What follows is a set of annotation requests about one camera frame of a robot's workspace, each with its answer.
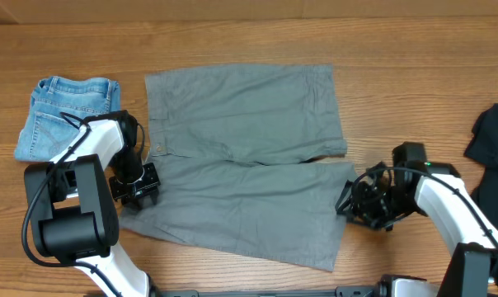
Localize grey shorts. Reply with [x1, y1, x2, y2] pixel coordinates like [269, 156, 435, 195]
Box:
[120, 64, 355, 271]

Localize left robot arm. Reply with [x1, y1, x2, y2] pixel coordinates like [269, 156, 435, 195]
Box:
[21, 111, 161, 296]

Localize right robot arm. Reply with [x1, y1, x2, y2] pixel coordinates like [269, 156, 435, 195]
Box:
[335, 142, 498, 296]

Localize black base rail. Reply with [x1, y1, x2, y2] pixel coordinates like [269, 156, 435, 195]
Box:
[83, 274, 439, 297]

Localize black garment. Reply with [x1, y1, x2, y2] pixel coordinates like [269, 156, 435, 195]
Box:
[464, 103, 498, 229]

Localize folded blue denim jeans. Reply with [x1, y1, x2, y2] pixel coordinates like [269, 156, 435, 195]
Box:
[14, 76, 120, 162]

